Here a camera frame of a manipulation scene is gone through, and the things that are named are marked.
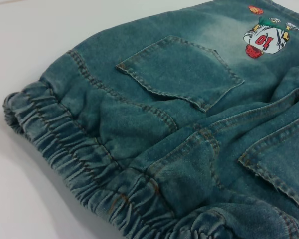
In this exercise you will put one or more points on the blue denim shorts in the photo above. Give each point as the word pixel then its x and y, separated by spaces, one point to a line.
pixel 164 129

